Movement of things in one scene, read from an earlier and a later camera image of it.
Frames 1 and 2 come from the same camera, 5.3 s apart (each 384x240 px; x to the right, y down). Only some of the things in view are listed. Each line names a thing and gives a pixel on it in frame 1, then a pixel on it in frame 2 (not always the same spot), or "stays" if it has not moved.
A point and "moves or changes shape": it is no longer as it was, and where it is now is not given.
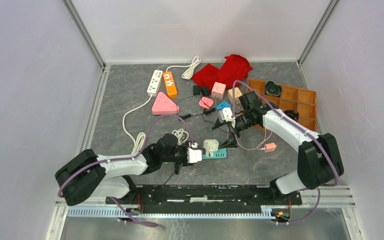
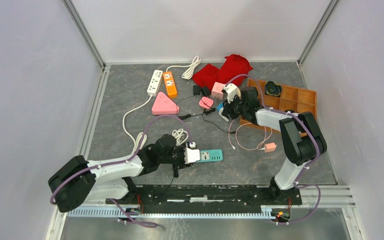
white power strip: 153,89 stays
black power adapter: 205,91 stays
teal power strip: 221,153 moves or changes shape
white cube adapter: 211,145 moves or changes shape
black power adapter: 196,90 stays
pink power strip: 164,105 stays
